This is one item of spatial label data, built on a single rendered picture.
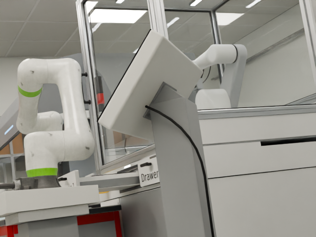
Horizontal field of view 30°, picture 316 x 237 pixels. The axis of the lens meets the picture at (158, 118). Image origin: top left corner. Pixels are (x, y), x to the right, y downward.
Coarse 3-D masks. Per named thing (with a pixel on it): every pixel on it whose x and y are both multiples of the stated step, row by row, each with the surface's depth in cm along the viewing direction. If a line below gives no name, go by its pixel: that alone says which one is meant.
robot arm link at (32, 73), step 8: (24, 64) 263; (32, 64) 263; (40, 64) 265; (24, 72) 263; (32, 72) 263; (40, 72) 264; (24, 80) 265; (32, 80) 264; (40, 80) 266; (24, 88) 270; (32, 88) 269; (40, 88) 274; (32, 96) 275
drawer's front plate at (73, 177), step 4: (72, 172) 268; (76, 172) 265; (64, 176) 280; (68, 176) 274; (72, 176) 268; (76, 176) 265; (68, 180) 275; (72, 180) 269; (76, 180) 265; (60, 184) 287; (64, 184) 281; (68, 184) 275; (72, 184) 269; (76, 184) 264
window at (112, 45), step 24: (96, 0) 324; (120, 0) 293; (144, 0) 268; (96, 24) 326; (120, 24) 295; (144, 24) 269; (96, 48) 328; (120, 48) 296; (96, 72) 330; (120, 72) 298; (96, 96) 332; (120, 144) 303; (144, 144) 276
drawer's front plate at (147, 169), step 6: (144, 162) 268; (150, 162) 262; (156, 162) 257; (138, 168) 275; (144, 168) 269; (150, 168) 263; (156, 168) 258; (144, 174) 269; (150, 174) 263; (156, 174) 258; (144, 180) 270; (150, 180) 263; (156, 180) 258; (144, 186) 273
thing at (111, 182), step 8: (96, 176) 271; (104, 176) 273; (112, 176) 274; (120, 176) 276; (128, 176) 278; (136, 176) 279; (80, 184) 267; (88, 184) 268; (96, 184) 270; (104, 184) 272; (112, 184) 273; (120, 184) 275; (128, 184) 276; (136, 184) 278
